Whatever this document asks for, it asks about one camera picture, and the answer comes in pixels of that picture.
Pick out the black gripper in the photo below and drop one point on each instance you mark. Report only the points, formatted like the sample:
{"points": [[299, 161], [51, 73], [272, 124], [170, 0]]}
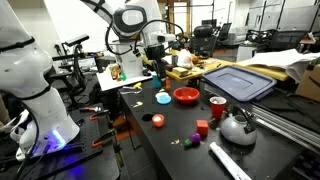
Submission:
{"points": [[156, 53]]}

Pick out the orange cube block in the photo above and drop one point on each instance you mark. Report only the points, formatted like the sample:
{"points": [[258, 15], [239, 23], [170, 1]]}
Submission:
{"points": [[202, 128]]}

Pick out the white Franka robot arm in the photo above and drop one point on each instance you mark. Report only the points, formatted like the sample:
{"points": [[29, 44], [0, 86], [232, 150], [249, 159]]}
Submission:
{"points": [[30, 73]]}

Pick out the blue plastic cup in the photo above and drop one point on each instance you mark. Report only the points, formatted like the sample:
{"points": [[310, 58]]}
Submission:
{"points": [[155, 83]]}

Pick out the orange sauce bottle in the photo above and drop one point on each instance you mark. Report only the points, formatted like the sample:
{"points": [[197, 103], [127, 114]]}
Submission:
{"points": [[168, 86]]}

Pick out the triangular paper scrap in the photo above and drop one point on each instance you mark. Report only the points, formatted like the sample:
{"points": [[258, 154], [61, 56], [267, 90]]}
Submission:
{"points": [[162, 90]]}

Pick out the small tan box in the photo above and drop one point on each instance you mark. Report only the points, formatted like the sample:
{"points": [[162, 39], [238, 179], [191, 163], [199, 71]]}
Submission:
{"points": [[180, 71]]}

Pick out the small cream plate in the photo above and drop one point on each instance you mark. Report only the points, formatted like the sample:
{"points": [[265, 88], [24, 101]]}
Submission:
{"points": [[160, 94]]}

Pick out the yellow banana toy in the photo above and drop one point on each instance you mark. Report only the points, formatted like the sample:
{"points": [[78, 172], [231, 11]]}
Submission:
{"points": [[137, 85]]}

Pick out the small blue plate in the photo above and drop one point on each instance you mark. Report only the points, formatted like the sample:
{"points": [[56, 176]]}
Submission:
{"points": [[164, 100]]}

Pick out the white plastic bag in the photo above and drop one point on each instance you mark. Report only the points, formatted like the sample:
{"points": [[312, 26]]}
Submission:
{"points": [[185, 59]]}

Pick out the white box stand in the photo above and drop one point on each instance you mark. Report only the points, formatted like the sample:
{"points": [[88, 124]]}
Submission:
{"points": [[130, 63]]}

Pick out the red plastic bowl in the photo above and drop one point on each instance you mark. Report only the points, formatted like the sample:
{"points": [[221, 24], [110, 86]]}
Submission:
{"points": [[186, 95]]}

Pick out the silver fork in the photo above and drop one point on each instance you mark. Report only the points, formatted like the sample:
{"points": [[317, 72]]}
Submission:
{"points": [[131, 91]]}

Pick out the silver spoon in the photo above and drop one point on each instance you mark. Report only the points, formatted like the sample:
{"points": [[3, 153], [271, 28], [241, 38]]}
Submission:
{"points": [[128, 87]]}

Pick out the green ball toy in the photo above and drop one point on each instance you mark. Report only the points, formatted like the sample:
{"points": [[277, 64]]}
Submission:
{"points": [[122, 76]]}

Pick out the large torn paper scrap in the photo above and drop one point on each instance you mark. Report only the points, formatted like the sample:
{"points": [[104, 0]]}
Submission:
{"points": [[137, 104]]}

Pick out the small orange cup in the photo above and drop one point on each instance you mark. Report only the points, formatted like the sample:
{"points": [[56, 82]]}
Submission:
{"points": [[158, 120]]}

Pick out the white board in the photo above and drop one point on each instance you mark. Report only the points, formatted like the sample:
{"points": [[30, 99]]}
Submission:
{"points": [[110, 83]]}

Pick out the black office chair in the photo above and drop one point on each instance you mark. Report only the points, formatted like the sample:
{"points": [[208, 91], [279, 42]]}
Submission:
{"points": [[202, 38]]}

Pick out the red plastic cup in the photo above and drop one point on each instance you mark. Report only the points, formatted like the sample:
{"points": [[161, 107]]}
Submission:
{"points": [[218, 108]]}

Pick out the tiny paper crumb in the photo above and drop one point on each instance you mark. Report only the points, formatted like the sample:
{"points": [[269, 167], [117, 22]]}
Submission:
{"points": [[175, 142]]}

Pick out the purple eggplant toy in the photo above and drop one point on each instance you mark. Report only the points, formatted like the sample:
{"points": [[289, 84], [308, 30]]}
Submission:
{"points": [[194, 138]]}

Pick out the dark blue bin lid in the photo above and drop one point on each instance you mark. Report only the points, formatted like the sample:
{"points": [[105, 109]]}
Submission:
{"points": [[238, 82]]}

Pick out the wooden table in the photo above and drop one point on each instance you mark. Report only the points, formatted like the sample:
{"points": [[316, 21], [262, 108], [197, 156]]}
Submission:
{"points": [[260, 68]]}

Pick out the white tube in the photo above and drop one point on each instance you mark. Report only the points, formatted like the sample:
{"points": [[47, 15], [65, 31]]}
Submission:
{"points": [[230, 163]]}

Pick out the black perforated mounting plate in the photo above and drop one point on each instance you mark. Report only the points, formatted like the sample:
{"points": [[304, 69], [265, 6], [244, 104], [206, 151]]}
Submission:
{"points": [[83, 156]]}

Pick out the white paper sheets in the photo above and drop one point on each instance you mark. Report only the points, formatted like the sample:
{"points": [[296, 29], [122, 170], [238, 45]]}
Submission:
{"points": [[283, 60]]}

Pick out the black mesh chair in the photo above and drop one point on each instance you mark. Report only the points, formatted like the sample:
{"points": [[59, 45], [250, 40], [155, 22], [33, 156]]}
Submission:
{"points": [[286, 40]]}

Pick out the cardboard box black tape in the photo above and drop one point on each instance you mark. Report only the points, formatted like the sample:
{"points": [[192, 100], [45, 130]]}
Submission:
{"points": [[310, 83]]}

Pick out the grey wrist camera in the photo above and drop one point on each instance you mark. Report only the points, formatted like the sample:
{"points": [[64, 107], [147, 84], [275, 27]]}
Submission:
{"points": [[166, 37]]}

